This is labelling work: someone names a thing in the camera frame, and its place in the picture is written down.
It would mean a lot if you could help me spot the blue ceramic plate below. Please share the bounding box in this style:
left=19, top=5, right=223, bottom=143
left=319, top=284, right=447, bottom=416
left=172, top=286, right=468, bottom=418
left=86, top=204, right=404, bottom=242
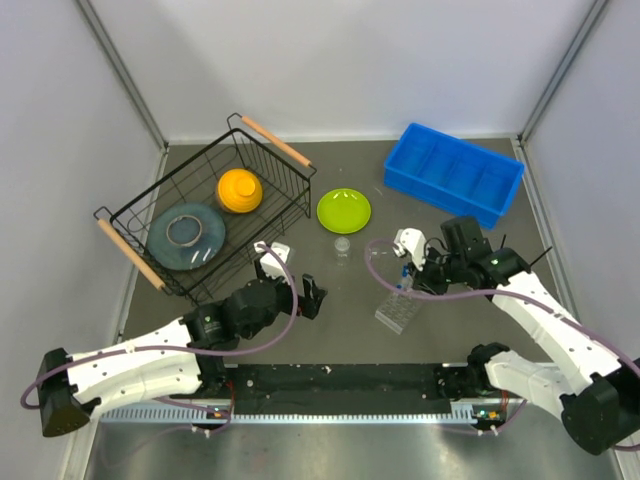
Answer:
left=146, top=203, right=226, bottom=271

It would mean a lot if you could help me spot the blue plastic bin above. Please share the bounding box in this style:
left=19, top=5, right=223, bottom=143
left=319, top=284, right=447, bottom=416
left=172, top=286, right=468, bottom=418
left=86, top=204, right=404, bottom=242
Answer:
left=384, top=123, right=525, bottom=229

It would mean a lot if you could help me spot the glass thistle funnel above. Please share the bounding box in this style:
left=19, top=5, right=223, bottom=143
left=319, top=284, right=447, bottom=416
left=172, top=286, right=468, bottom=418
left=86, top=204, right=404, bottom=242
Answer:
left=369, top=247, right=395, bottom=259

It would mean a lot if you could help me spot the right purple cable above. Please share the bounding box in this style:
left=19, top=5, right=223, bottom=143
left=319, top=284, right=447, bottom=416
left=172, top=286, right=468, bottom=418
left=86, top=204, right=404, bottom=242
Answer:
left=363, top=238, right=640, bottom=449

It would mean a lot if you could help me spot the clear glass bottle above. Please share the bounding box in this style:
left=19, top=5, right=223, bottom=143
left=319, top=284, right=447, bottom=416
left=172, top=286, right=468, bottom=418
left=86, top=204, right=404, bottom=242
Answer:
left=334, top=236, right=351, bottom=266

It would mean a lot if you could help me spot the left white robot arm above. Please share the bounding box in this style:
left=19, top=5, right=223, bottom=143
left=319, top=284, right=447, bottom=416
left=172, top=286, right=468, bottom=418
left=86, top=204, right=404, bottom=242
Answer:
left=36, top=275, right=327, bottom=438

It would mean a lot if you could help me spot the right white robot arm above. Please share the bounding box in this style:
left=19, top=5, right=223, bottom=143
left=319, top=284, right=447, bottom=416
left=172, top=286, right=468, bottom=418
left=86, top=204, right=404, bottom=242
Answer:
left=394, top=216, right=639, bottom=455

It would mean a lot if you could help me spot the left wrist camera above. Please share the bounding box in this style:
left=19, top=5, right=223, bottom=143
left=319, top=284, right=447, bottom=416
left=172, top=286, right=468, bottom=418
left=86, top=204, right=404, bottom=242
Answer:
left=253, top=241, right=293, bottom=283

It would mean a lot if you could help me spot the green plastic plate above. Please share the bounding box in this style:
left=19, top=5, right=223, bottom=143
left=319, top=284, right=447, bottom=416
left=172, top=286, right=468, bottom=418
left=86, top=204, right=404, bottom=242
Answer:
left=316, top=188, right=372, bottom=235

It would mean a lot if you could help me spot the orange ribbed bowl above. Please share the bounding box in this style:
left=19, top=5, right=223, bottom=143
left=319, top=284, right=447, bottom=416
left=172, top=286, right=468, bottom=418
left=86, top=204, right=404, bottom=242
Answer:
left=216, top=168, right=263, bottom=214

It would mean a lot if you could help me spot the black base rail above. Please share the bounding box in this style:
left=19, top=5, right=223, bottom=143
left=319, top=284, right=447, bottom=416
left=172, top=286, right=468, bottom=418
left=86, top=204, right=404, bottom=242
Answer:
left=103, top=364, right=504, bottom=425

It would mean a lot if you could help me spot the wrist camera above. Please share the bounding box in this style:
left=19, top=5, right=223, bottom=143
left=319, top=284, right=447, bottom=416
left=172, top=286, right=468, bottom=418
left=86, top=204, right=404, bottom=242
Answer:
left=393, top=228, right=428, bottom=271
left=253, top=241, right=293, bottom=283

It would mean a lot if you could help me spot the black wire basket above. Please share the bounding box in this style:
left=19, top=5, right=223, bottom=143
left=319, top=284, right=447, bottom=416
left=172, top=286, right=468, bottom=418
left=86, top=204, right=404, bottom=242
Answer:
left=94, top=113, right=317, bottom=304

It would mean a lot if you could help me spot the clear test tube rack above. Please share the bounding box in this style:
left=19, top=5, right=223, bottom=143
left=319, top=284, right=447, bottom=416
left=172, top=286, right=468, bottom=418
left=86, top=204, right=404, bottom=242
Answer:
left=374, top=292, right=422, bottom=335

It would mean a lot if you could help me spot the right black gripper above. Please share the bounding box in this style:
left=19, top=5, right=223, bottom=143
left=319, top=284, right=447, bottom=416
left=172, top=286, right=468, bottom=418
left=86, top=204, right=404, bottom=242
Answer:
left=406, top=244, right=467, bottom=296

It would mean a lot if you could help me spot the blue capped test tube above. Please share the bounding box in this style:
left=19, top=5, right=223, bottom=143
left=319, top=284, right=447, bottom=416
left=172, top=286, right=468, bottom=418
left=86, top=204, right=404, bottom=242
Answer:
left=397, top=266, right=411, bottom=290

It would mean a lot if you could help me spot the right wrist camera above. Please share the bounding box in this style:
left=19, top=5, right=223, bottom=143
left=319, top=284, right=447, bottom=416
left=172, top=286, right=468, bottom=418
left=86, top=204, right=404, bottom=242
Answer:
left=393, top=228, right=428, bottom=271

